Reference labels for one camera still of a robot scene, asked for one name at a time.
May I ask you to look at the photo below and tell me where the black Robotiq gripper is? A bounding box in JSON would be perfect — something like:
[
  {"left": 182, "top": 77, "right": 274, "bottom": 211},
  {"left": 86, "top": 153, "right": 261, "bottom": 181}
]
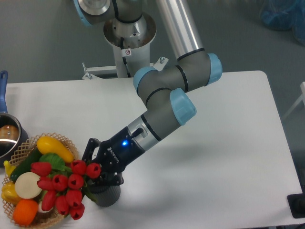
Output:
[{"left": 82, "top": 127, "right": 145, "bottom": 186}]

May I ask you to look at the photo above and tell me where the dark grey ribbed vase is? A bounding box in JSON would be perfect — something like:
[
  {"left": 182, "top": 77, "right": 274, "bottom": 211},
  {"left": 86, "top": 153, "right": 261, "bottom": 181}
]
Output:
[{"left": 88, "top": 180, "right": 121, "bottom": 207}]

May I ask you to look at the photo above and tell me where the red tulip bouquet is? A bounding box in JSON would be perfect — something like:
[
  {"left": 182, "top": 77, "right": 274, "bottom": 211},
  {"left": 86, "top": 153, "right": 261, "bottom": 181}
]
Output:
[{"left": 31, "top": 160, "right": 102, "bottom": 220}]

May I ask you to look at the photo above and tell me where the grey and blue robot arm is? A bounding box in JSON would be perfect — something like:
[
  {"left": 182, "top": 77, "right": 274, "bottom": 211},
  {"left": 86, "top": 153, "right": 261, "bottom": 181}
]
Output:
[{"left": 74, "top": 0, "right": 222, "bottom": 186}]

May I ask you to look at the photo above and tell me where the green bok choy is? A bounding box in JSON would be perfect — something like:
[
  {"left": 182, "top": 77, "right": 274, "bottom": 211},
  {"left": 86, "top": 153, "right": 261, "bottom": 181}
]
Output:
[{"left": 38, "top": 153, "right": 70, "bottom": 213}]

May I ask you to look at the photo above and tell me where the yellow squash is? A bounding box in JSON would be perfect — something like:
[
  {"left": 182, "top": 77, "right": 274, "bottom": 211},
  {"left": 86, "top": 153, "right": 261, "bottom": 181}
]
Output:
[{"left": 36, "top": 136, "right": 75, "bottom": 163}]

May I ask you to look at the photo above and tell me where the dark green cucumber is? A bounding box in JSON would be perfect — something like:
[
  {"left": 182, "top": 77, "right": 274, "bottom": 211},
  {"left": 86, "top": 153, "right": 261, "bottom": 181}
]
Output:
[{"left": 10, "top": 148, "right": 42, "bottom": 182}]

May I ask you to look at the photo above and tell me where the white round radish slice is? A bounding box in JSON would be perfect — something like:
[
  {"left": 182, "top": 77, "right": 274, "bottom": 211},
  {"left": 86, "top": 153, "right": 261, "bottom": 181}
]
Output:
[{"left": 15, "top": 172, "right": 42, "bottom": 199}]

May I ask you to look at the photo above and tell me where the woven wicker basket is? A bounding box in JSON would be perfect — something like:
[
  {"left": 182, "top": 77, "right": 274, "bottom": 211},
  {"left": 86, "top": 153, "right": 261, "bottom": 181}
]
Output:
[{"left": 2, "top": 133, "right": 79, "bottom": 229}]

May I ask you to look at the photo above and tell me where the orange fruit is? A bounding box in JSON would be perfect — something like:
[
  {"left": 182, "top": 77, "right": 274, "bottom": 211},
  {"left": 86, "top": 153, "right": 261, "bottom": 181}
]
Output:
[{"left": 13, "top": 199, "right": 39, "bottom": 226}]

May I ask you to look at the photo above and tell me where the yellow banana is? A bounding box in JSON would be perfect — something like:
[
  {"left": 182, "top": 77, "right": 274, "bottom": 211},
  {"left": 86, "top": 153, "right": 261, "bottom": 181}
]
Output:
[{"left": 3, "top": 160, "right": 16, "bottom": 177}]

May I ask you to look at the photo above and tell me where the yellow bell pepper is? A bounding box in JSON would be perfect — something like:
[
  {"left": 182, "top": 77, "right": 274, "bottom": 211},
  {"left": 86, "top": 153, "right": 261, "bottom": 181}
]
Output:
[{"left": 1, "top": 181, "right": 22, "bottom": 205}]

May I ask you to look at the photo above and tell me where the black device at table edge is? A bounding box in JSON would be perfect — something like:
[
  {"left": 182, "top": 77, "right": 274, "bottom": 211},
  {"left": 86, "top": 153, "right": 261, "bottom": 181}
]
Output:
[{"left": 287, "top": 193, "right": 305, "bottom": 219}]

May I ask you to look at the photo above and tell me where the white furniture leg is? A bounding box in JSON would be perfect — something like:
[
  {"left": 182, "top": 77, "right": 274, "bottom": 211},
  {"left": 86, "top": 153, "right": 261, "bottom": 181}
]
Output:
[{"left": 282, "top": 82, "right": 305, "bottom": 121}]

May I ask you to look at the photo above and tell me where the blue plastic bag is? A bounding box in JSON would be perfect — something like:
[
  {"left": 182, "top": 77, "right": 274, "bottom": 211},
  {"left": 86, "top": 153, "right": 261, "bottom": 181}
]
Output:
[{"left": 259, "top": 0, "right": 305, "bottom": 45}]

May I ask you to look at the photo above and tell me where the blue handled saucepan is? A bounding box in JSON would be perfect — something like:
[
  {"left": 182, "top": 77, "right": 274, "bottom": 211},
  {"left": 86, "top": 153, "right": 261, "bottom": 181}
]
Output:
[{"left": 0, "top": 70, "right": 28, "bottom": 168}]

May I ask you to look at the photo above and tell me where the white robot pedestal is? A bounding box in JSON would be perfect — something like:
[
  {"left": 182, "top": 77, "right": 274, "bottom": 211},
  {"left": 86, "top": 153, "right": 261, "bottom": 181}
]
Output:
[{"left": 81, "top": 11, "right": 169, "bottom": 80}]

